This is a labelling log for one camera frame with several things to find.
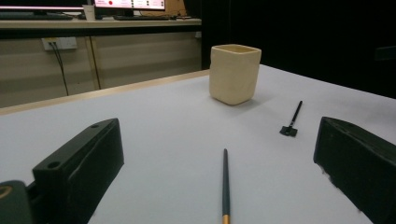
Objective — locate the brown cardboard box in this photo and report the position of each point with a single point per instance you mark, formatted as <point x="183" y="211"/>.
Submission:
<point x="176" y="7"/>

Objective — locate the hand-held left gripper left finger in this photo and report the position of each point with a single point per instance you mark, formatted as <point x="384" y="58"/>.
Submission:
<point x="84" y="165"/>

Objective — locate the lit computer monitor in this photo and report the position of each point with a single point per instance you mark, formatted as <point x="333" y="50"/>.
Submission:
<point x="130" y="3"/>

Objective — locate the dark computer monitor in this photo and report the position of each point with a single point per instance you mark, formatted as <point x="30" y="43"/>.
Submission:
<point x="37" y="3"/>

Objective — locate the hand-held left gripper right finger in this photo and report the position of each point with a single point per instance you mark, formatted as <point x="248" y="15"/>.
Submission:
<point x="361" y="168"/>

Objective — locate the cream square ceramic cup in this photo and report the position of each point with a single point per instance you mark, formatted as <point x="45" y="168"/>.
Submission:
<point x="233" y="74"/>

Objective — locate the black keyboard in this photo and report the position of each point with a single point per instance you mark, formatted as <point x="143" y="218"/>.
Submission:
<point x="34" y="16"/>
<point x="143" y="17"/>

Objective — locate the small black square-head brush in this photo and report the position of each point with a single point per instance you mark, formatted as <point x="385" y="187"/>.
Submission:
<point x="288" y="131"/>

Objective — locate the white wall socket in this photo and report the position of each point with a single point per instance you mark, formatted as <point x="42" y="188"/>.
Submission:
<point x="65" y="43"/>

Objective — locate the white paper cup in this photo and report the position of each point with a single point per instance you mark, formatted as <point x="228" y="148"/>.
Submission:
<point x="89" y="13"/>

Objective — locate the long beige desk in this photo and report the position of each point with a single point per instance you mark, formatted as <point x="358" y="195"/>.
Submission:
<point x="93" y="24"/>

